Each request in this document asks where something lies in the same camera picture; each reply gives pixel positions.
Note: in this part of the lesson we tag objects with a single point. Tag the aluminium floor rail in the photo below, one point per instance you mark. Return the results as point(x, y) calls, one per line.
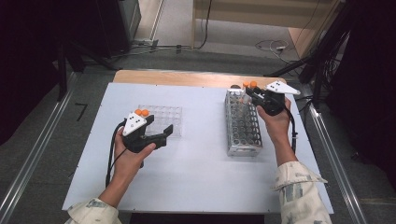
point(345, 186)
point(34, 155)

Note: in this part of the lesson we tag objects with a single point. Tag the person's left hand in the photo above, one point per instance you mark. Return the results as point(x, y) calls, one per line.
point(129, 165)

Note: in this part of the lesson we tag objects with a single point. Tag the light wooden furniture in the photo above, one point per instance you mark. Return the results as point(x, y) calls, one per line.
point(264, 12)

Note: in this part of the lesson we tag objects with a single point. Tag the white board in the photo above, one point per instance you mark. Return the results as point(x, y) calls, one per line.
point(199, 177)

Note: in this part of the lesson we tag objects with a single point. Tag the black curtain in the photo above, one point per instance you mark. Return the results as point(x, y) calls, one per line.
point(370, 77)
point(25, 62)

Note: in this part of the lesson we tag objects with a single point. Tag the dark cabinet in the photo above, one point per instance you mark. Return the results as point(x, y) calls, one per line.
point(115, 25)

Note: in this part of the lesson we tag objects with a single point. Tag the clear plastic tube rack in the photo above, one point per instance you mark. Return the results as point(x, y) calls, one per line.
point(166, 116)

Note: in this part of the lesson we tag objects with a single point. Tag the metal tube rack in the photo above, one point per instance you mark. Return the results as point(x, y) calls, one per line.
point(244, 137)

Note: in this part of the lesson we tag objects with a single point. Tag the person's right hand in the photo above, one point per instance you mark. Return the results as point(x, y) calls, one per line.
point(277, 127)

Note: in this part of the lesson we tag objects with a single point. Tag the grey power strip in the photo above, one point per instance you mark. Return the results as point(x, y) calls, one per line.
point(144, 43)

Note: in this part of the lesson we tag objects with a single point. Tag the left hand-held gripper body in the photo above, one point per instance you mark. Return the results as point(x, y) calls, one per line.
point(135, 137)

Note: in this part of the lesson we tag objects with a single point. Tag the black metal stand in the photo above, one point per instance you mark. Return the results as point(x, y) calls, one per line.
point(317, 71)
point(62, 74)

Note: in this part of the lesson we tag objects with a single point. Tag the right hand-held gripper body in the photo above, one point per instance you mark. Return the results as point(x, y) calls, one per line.
point(272, 102)

